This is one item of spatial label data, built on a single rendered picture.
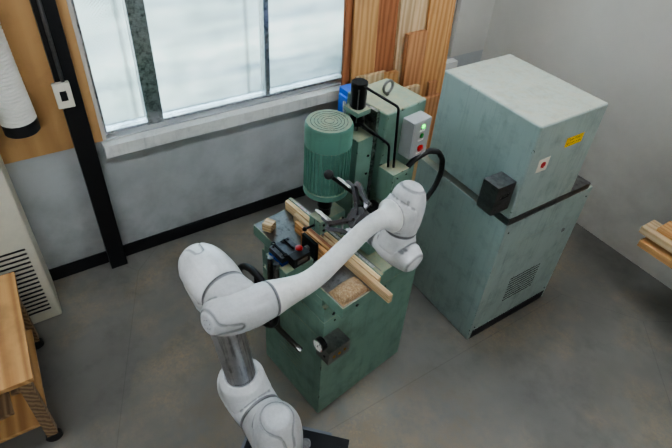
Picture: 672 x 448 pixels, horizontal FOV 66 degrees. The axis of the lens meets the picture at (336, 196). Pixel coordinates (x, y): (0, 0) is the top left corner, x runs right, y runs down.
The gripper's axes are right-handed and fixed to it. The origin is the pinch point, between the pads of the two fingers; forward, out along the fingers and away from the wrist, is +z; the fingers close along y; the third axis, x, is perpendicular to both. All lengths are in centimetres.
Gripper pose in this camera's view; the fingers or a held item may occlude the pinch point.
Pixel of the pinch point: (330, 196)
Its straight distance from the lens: 183.7
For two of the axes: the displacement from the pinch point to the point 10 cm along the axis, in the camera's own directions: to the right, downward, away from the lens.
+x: -5.2, -2.5, -8.2
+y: 5.6, -8.2, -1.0
